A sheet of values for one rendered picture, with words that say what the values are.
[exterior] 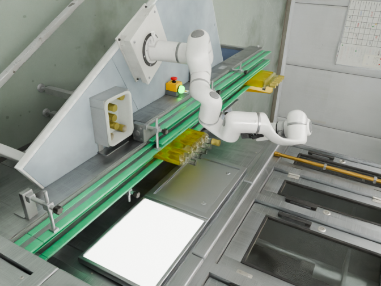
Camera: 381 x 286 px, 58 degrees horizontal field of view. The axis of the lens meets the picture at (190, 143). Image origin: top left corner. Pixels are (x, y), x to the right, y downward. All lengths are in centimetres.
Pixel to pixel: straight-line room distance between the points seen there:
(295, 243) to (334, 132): 644
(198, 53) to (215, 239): 76
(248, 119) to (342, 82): 624
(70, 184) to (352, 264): 116
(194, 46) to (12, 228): 95
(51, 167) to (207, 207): 69
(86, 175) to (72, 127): 21
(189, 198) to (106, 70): 69
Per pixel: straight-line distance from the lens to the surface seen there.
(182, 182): 173
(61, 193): 143
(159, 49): 164
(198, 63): 142
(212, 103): 132
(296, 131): 140
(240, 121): 132
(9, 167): 211
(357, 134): 787
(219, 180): 176
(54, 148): 146
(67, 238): 137
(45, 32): 208
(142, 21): 165
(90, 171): 153
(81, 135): 155
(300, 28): 742
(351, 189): 193
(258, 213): 165
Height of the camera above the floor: 178
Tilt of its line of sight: 24 degrees down
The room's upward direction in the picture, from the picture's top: 106 degrees clockwise
